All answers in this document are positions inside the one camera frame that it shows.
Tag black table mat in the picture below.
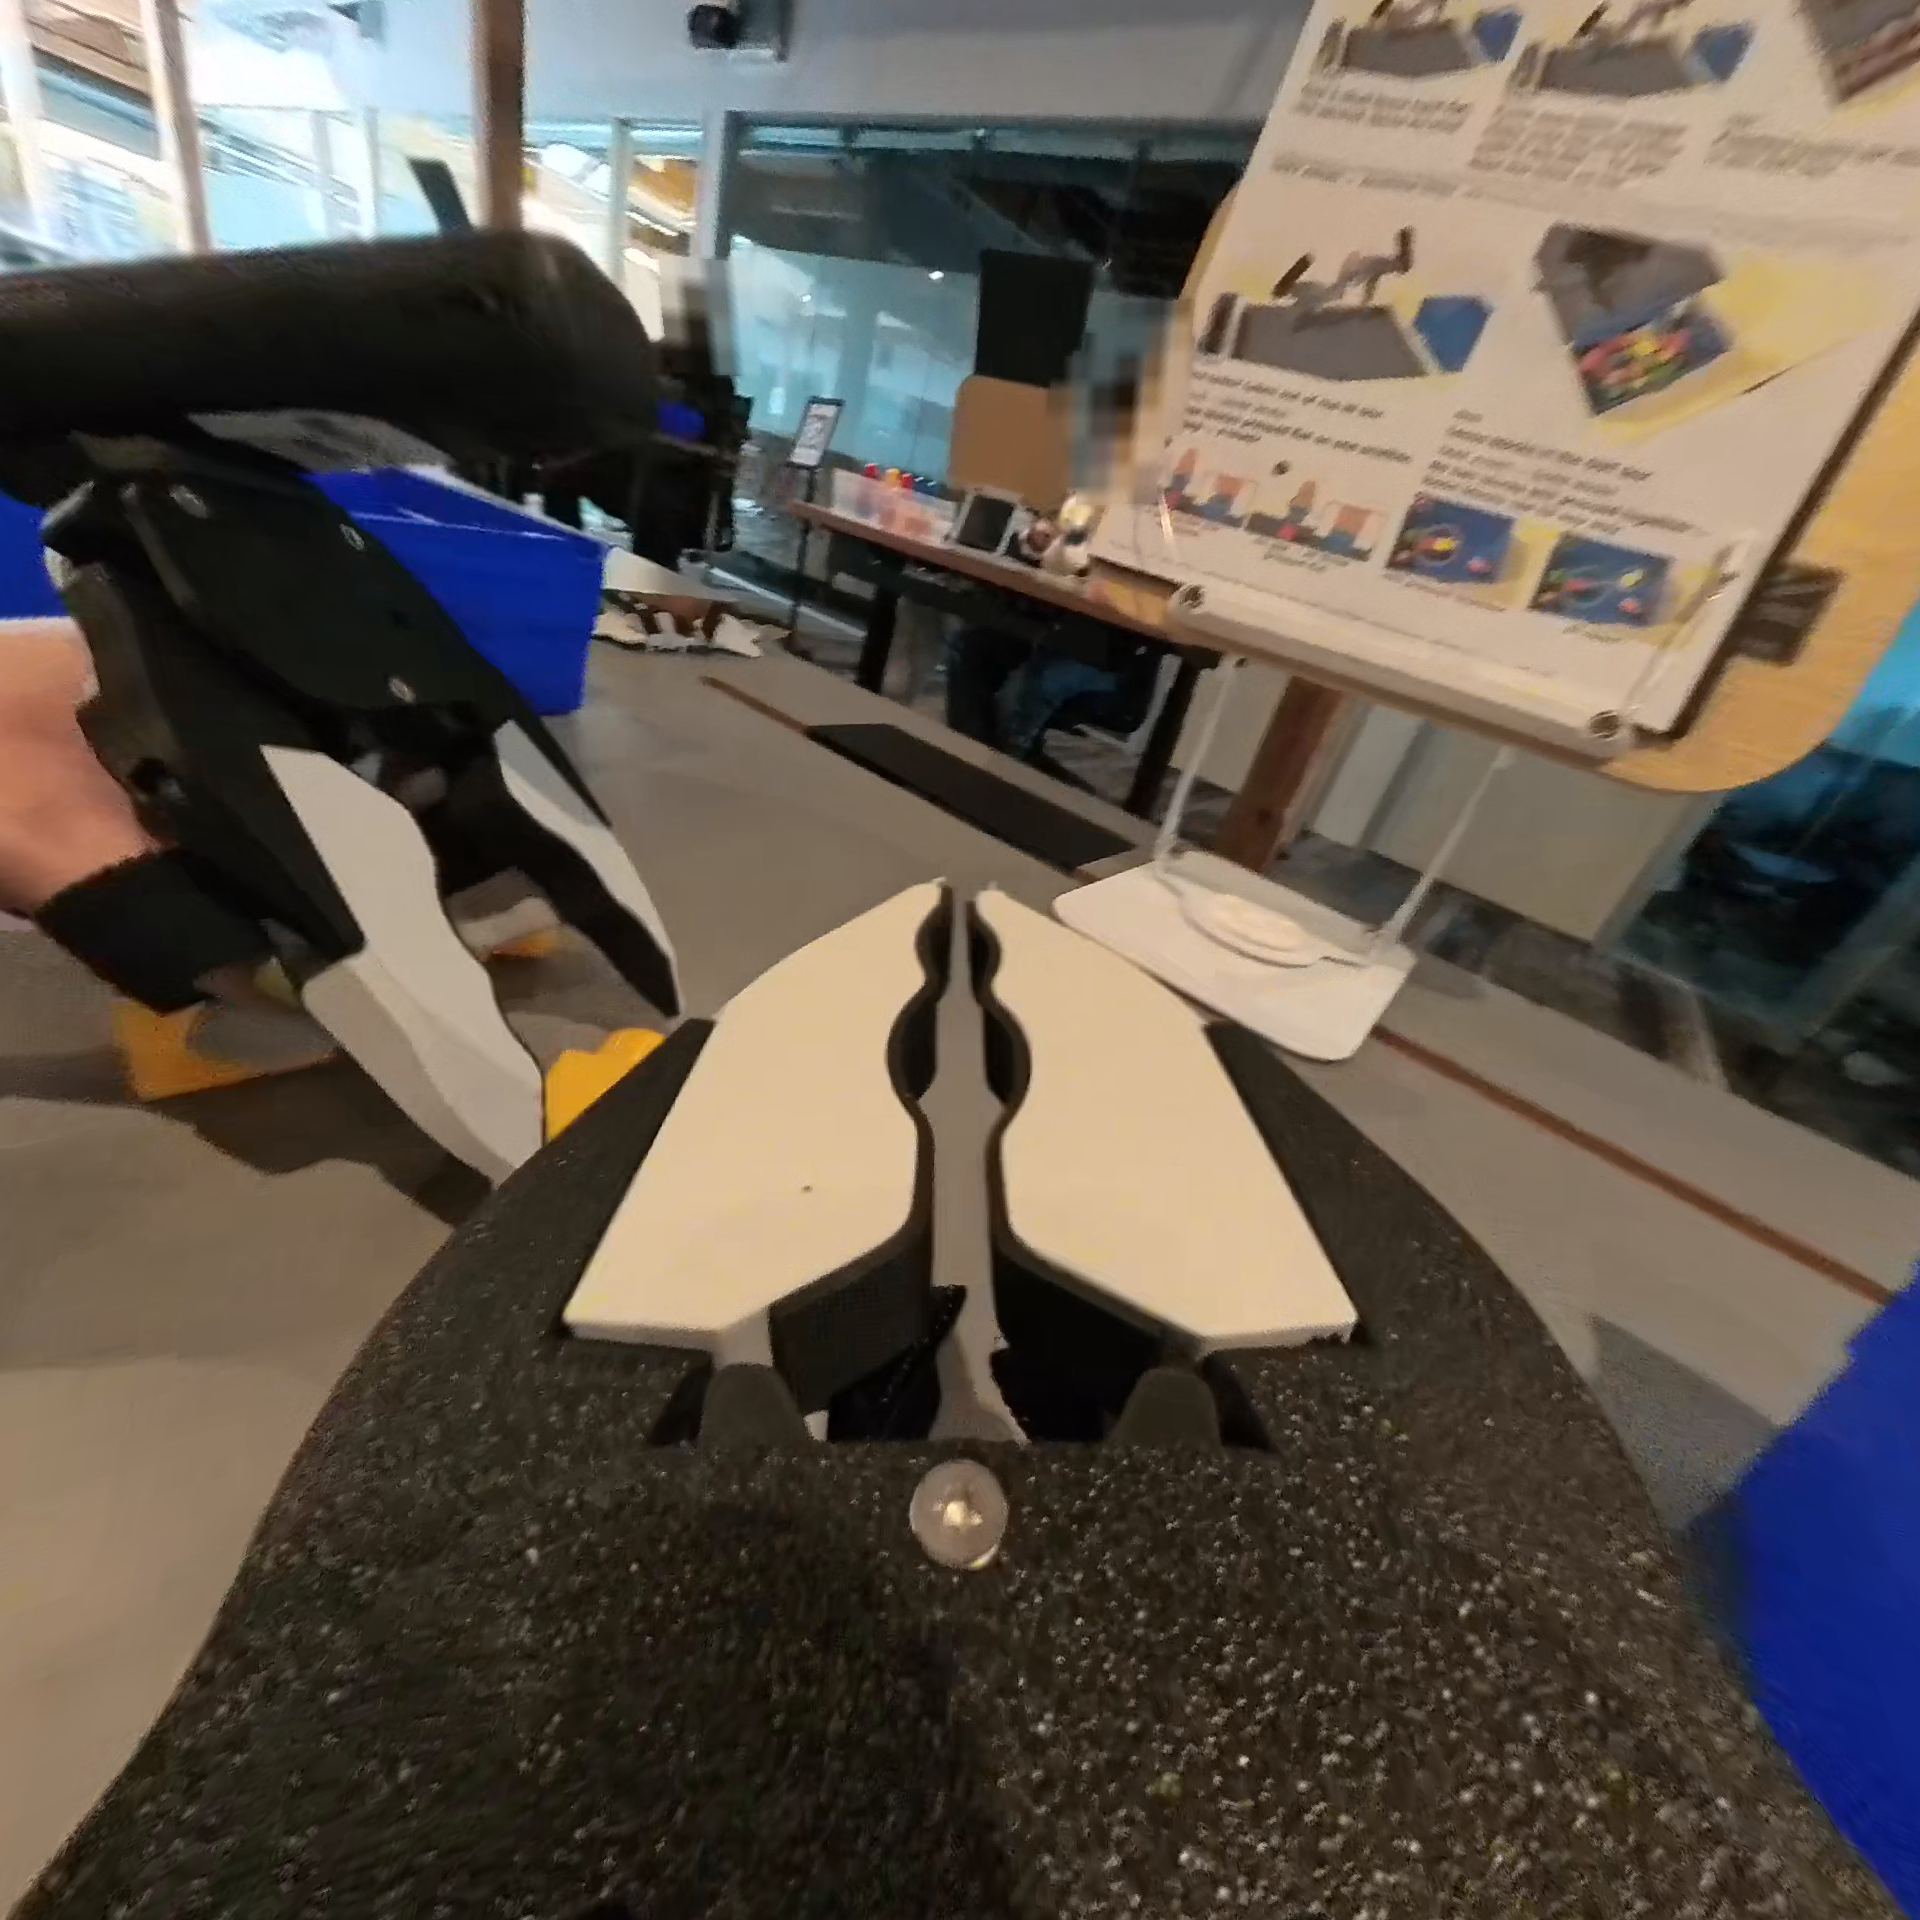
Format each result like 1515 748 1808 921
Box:
807 720 1137 876

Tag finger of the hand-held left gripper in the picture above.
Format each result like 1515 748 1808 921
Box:
427 702 686 1021
268 742 544 1187

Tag clear box of colourful blocks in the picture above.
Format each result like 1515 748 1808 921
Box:
828 462 963 531

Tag instruction board on white stand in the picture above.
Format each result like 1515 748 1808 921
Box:
1049 0 1920 1062

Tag white plastic parts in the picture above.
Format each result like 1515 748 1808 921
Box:
599 590 793 662

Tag person's left hand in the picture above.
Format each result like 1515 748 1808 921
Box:
0 614 167 921

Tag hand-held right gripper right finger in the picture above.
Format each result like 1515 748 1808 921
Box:
967 886 1361 1408

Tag cardboard sheet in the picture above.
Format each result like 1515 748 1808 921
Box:
950 375 1113 505

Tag wooden background desk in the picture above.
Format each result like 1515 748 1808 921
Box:
784 499 1255 721

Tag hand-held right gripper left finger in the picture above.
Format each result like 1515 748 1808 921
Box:
562 877 963 1420

